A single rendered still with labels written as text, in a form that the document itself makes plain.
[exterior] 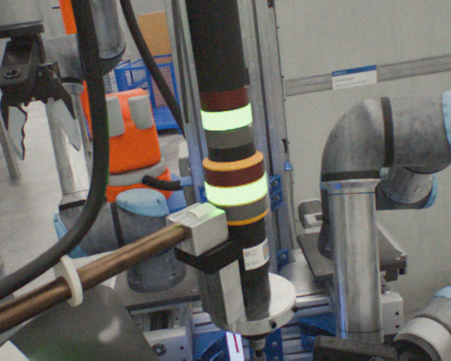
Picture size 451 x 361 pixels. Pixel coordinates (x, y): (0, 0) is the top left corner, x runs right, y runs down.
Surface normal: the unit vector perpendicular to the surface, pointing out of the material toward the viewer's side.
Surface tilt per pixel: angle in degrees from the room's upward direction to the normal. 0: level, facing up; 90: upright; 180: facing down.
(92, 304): 40
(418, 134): 81
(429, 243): 90
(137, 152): 90
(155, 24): 90
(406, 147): 101
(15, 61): 28
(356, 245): 67
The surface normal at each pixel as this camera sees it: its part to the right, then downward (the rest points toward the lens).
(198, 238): 0.67, 0.17
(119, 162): 0.35, 0.28
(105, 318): 0.47, -0.67
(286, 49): 0.14, 0.32
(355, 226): -0.10, -0.04
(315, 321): -0.13, -0.93
